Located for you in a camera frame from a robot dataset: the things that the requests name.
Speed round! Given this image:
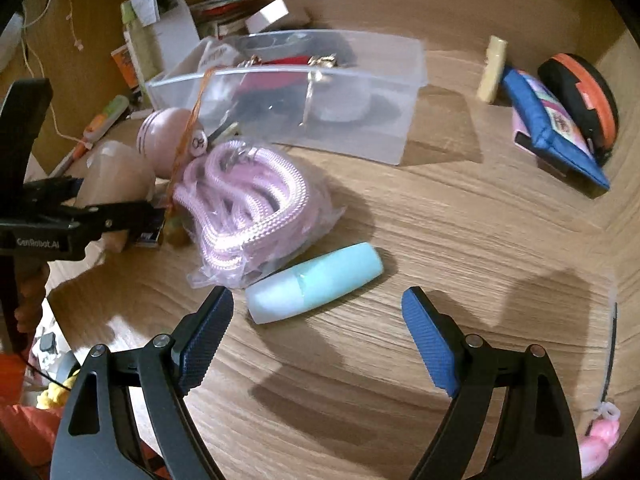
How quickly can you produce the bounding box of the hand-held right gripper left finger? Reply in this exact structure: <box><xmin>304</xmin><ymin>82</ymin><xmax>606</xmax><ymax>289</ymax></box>
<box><xmin>49</xmin><ymin>286</ymin><xmax>235</xmax><ymax>480</ymax></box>

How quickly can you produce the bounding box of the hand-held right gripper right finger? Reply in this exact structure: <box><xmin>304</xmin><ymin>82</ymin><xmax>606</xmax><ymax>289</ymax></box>
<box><xmin>401</xmin><ymin>286</ymin><xmax>583</xmax><ymax>480</ymax></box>

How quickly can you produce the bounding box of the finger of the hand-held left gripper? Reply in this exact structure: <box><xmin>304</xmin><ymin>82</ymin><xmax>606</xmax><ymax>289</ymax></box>
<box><xmin>24</xmin><ymin>175</ymin><xmax>84</xmax><ymax>207</ymax></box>
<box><xmin>75</xmin><ymin>200</ymin><xmax>167</xmax><ymax>252</ymax></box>

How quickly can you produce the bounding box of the beige egg-shaped toy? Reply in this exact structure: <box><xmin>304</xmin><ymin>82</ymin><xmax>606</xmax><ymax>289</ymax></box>
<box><xmin>74</xmin><ymin>140</ymin><xmax>157</xmax><ymax>257</ymax></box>

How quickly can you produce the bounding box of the mint green highlighter pen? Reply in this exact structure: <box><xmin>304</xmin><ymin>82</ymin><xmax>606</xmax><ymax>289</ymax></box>
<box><xmin>245</xmin><ymin>241</ymin><xmax>385</xmax><ymax>325</ymax></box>

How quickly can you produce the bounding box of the wooden desktop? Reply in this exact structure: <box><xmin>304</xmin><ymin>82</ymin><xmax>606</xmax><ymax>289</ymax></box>
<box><xmin>20</xmin><ymin>0</ymin><xmax>632</xmax><ymax>480</ymax></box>

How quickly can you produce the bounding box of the person's left hand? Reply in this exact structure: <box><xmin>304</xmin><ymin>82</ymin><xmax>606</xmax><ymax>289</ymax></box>
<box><xmin>14</xmin><ymin>260</ymin><xmax>52</xmax><ymax>333</ymax></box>

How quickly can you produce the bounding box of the orange and white pen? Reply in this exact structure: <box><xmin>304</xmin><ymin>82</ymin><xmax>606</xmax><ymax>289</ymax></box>
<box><xmin>49</xmin><ymin>141</ymin><xmax>95</xmax><ymax>179</ymax></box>

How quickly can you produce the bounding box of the pink striped round ball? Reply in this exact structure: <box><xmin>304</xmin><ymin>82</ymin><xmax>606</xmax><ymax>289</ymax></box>
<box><xmin>136</xmin><ymin>107</ymin><xmax>207</xmax><ymax>179</ymax></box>

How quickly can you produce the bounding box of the green and white marker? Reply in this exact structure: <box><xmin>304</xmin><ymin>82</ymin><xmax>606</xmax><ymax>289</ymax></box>
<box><xmin>82</xmin><ymin>94</ymin><xmax>131</xmax><ymax>144</ymax></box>

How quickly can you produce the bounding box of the orange booklet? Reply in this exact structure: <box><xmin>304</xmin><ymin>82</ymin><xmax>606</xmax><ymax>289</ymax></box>
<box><xmin>110</xmin><ymin>46</ymin><xmax>139</xmax><ymax>91</ymax></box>

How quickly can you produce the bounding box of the yellow plush toy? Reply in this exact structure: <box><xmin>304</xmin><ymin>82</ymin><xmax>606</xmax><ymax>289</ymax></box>
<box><xmin>36</xmin><ymin>374</ymin><xmax>77</xmax><ymax>412</ymax></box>

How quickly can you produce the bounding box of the red cloth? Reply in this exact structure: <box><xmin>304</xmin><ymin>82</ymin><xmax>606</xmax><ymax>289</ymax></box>
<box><xmin>0</xmin><ymin>354</ymin><xmax>63</xmax><ymax>466</ymax></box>

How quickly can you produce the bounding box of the white paper file holder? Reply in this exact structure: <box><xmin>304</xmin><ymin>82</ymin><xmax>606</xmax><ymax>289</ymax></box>
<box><xmin>121</xmin><ymin>0</ymin><xmax>202</xmax><ymax>87</ymax></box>

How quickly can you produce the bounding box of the red pouch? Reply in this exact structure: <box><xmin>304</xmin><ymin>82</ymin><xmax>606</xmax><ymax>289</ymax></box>
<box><xmin>235</xmin><ymin>57</ymin><xmax>313</xmax><ymax>106</ymax></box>

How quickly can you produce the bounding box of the pile of red cards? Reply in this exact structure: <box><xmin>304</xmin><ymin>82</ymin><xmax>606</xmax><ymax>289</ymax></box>
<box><xmin>189</xmin><ymin>0</ymin><xmax>267</xmax><ymax>39</ymax></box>

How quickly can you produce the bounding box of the clear plastic storage box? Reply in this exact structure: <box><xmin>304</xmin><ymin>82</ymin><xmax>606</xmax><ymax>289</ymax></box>
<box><xmin>145</xmin><ymin>29</ymin><xmax>429</xmax><ymax>167</ymax></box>

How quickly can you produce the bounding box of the blue zip pouch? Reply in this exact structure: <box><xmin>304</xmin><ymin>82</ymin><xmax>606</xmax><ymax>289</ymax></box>
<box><xmin>501</xmin><ymin>67</ymin><xmax>611</xmax><ymax>192</ymax></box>

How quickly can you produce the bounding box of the white tape roll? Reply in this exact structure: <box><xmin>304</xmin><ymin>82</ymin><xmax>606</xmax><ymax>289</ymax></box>
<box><xmin>312</xmin><ymin>77</ymin><xmax>373</xmax><ymax>123</ymax></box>

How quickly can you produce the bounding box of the small white box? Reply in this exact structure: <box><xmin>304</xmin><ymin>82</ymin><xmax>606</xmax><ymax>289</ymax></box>
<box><xmin>244</xmin><ymin>0</ymin><xmax>290</xmax><ymax>35</ymax></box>

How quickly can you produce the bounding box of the cream rectangular eraser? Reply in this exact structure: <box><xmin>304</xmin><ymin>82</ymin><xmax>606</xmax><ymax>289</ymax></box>
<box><xmin>475</xmin><ymin>35</ymin><xmax>509</xmax><ymax>104</ymax></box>

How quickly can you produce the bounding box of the black and orange round case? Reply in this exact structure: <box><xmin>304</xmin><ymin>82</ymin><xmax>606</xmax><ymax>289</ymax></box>
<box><xmin>537</xmin><ymin>53</ymin><xmax>621</xmax><ymax>167</ymax></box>

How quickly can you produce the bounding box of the white bead on orange string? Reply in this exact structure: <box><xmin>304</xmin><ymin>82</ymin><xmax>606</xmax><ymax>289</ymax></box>
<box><xmin>167</xmin><ymin>66</ymin><xmax>217</xmax><ymax>211</ymax></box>

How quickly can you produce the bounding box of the pink rope in plastic bag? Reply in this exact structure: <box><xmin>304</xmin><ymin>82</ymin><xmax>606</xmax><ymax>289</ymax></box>
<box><xmin>172</xmin><ymin>139</ymin><xmax>347</xmax><ymax>292</ymax></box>

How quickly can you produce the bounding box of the white string cable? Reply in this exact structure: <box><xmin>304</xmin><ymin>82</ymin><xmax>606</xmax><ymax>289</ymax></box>
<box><xmin>19</xmin><ymin>0</ymin><xmax>87</xmax><ymax>142</ymax></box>

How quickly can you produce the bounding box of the pink plush keychain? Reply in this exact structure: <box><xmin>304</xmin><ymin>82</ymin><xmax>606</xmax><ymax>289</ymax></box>
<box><xmin>576</xmin><ymin>400</ymin><xmax>624</xmax><ymax>479</ymax></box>

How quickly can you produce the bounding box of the gold chain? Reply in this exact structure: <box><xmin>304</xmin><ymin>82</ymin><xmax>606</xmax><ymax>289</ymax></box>
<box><xmin>305</xmin><ymin>54</ymin><xmax>342</xmax><ymax>86</ymax></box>

